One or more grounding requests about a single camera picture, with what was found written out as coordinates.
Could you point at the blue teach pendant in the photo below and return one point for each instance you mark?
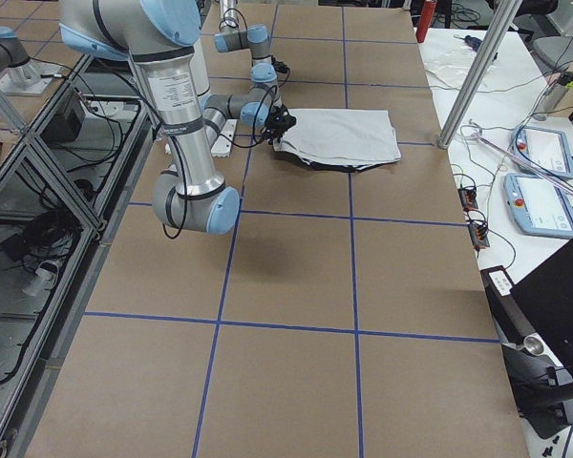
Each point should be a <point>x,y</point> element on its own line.
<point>547,147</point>
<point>538,207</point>

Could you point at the near blue teach pendant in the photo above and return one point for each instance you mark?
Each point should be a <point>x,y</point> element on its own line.
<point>538,207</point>

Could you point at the clear plastic sheet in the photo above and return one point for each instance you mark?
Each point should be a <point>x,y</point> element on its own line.
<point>452,67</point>

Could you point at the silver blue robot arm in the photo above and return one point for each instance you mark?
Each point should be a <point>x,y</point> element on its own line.
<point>161,42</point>
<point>235,35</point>

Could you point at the black laptop computer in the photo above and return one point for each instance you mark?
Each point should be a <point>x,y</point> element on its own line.
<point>545,297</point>

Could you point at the far blue teach pendant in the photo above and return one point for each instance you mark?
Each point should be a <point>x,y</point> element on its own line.
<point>547,147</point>

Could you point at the silver metal cup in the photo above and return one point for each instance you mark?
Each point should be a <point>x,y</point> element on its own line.
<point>533,346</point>

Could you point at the grey cartoon print t-shirt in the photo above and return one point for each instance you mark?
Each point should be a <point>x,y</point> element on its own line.
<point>345,139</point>

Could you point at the red cylinder bottle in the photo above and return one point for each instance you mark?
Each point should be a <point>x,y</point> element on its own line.
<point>425,20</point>

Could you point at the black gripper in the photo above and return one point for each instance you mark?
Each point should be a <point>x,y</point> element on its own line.
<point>275,128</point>

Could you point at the third background robot arm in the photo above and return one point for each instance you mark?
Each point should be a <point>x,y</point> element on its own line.
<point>19,73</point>

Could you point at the aluminium frame post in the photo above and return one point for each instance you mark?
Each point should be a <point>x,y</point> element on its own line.
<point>499,25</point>

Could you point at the orange black circuit board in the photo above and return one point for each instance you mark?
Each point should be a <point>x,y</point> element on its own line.
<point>468,198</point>

